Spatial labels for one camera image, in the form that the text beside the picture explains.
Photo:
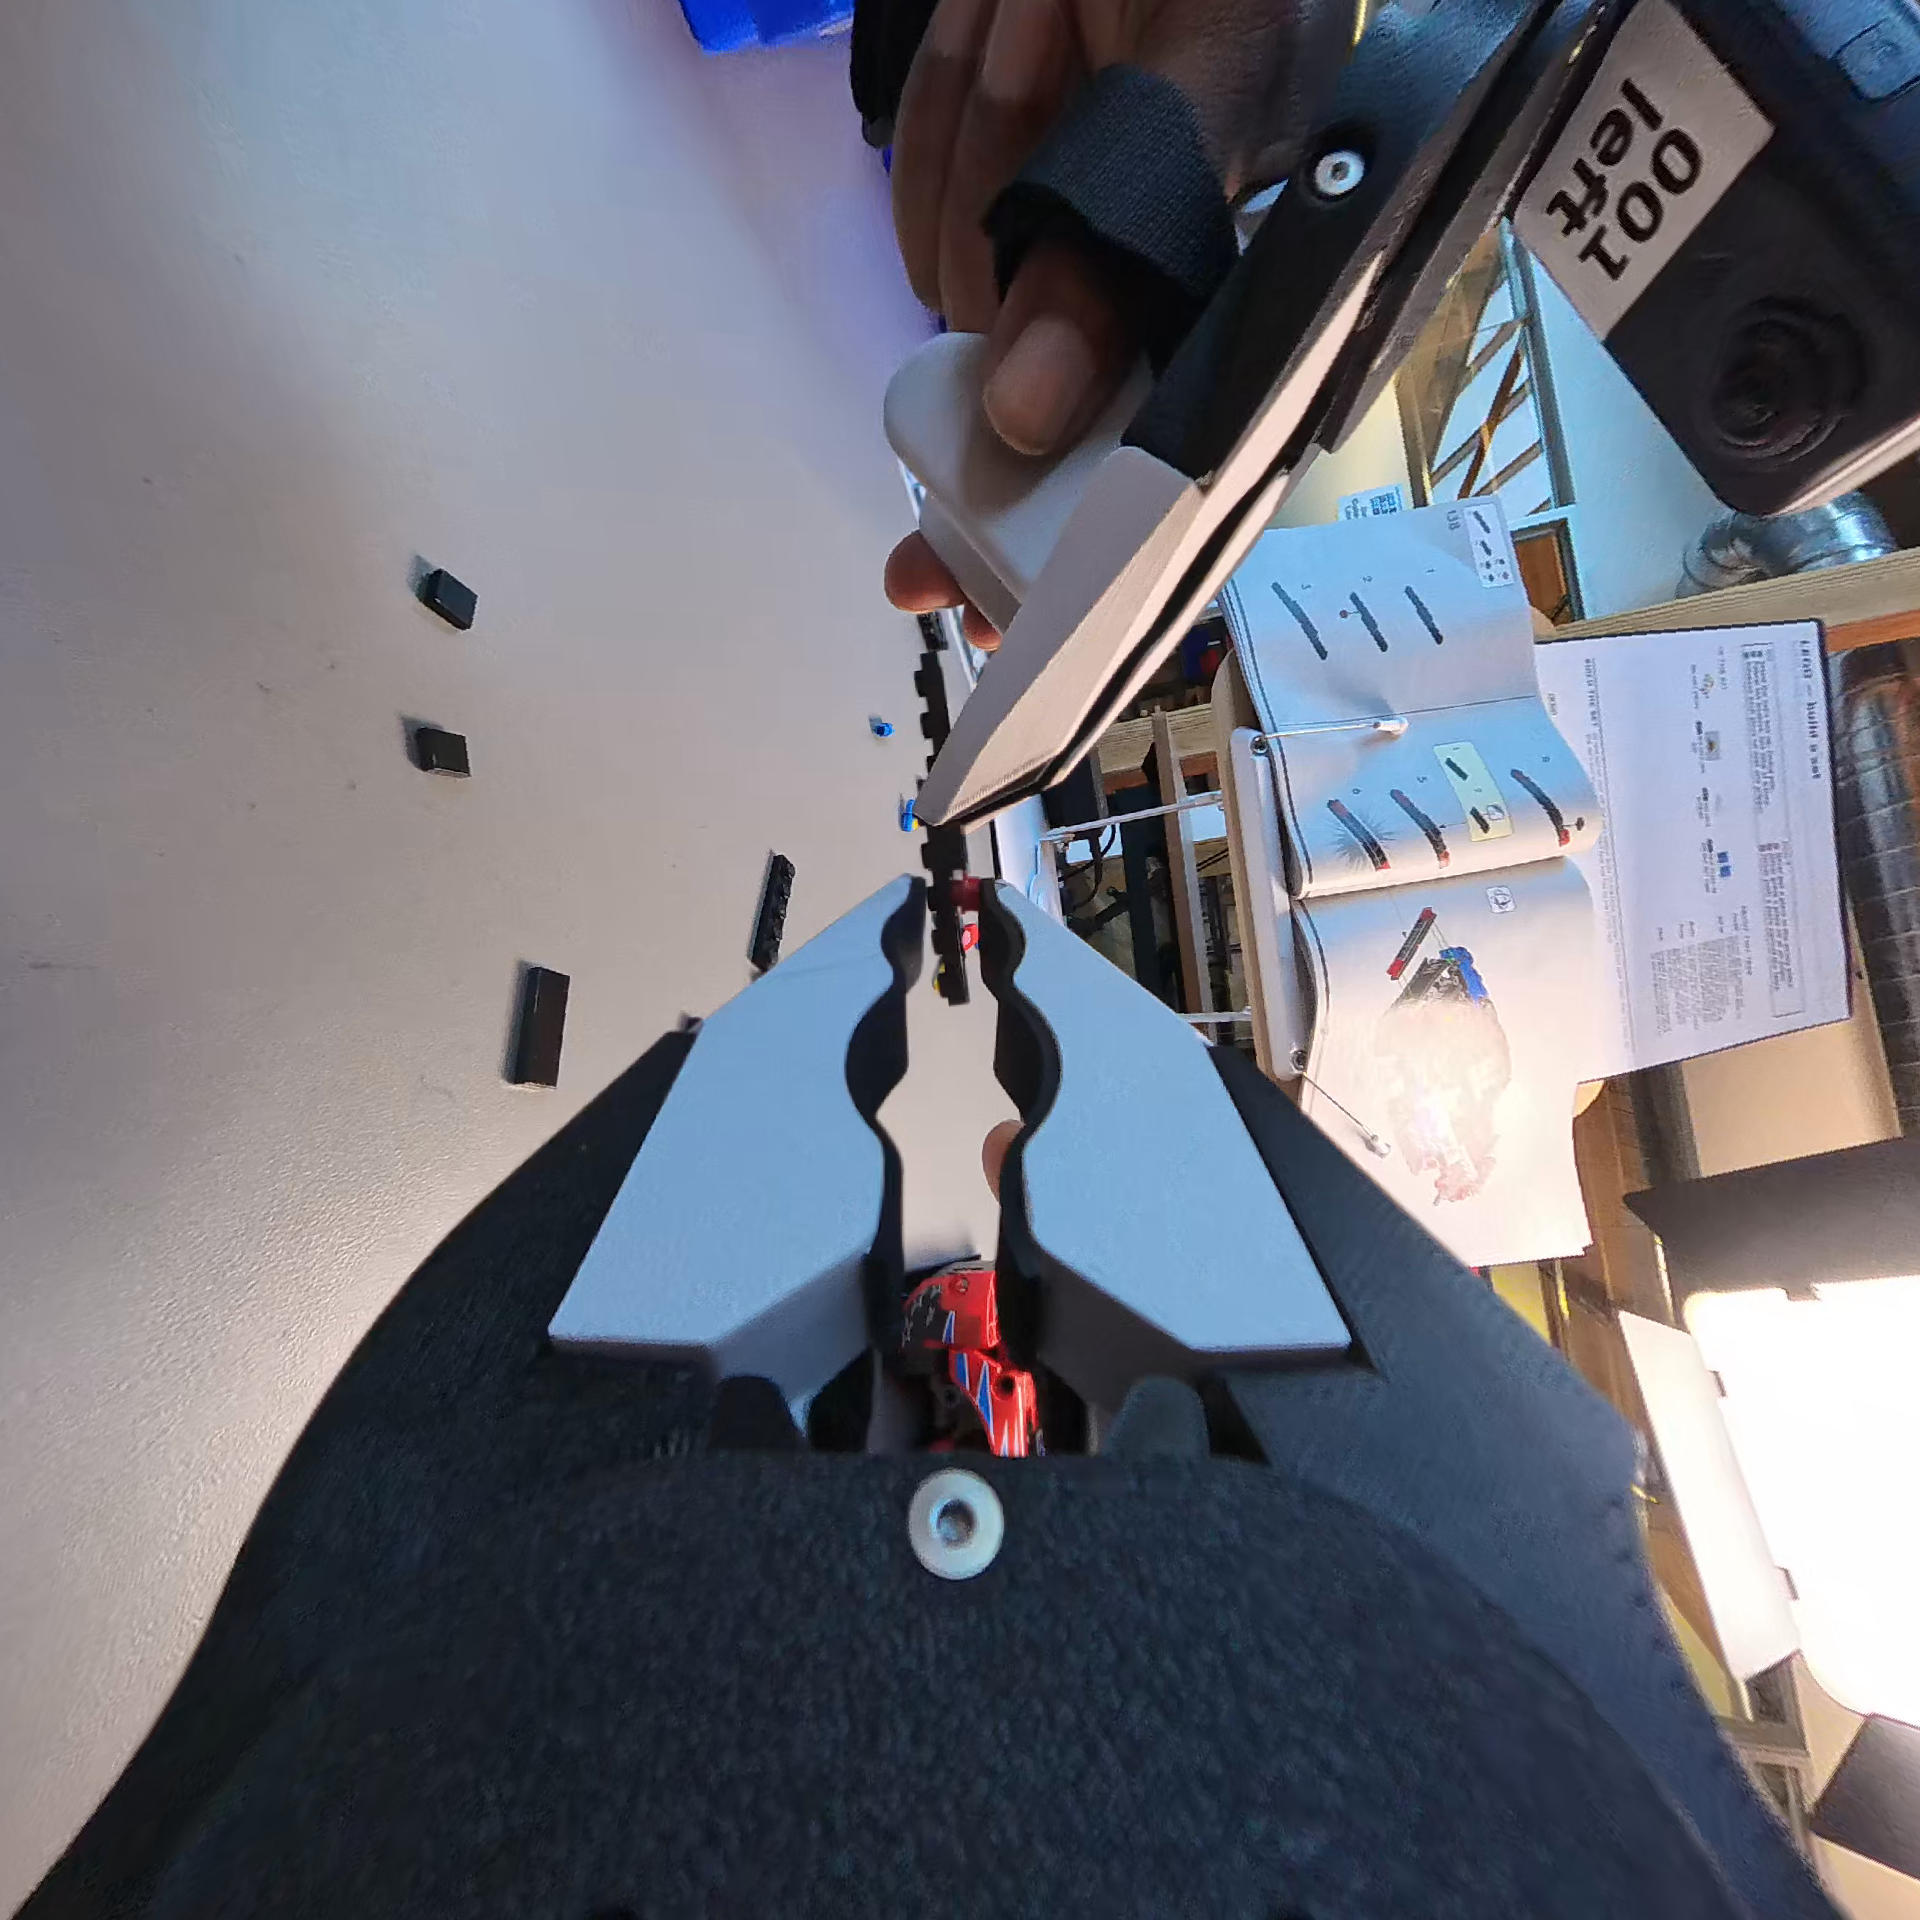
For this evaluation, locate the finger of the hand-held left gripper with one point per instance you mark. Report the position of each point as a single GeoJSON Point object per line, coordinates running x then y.
{"type": "Point", "coordinates": [1049, 649]}

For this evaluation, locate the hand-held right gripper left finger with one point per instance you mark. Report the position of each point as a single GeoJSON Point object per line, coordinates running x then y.
{"type": "Point", "coordinates": [720, 1204]}

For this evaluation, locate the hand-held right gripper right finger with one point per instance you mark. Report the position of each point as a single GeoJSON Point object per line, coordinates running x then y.
{"type": "Point", "coordinates": [1187, 1204]}

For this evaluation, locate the black smooth lego tile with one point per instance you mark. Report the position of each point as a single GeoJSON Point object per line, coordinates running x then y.
{"type": "Point", "coordinates": [533, 1025]}

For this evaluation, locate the lego instruction booklet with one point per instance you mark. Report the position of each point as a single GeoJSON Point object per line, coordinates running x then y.
{"type": "Point", "coordinates": [1425, 897]}

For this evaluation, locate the tiny black lego piece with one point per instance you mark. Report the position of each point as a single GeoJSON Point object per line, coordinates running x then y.
{"type": "Point", "coordinates": [445, 597]}
{"type": "Point", "coordinates": [442, 746]}

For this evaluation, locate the blue bin with pieces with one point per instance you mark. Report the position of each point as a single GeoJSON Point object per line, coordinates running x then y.
{"type": "Point", "coordinates": [751, 17]}

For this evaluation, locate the partly built lego car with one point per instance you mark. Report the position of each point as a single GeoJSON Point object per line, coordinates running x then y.
{"type": "Point", "coordinates": [973, 1352]}

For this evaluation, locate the person's left hand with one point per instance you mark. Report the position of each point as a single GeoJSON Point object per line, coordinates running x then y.
{"type": "Point", "coordinates": [1049, 88]}

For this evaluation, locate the printed paper sheet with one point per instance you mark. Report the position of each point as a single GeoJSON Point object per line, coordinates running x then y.
{"type": "Point", "coordinates": [1725, 841]}

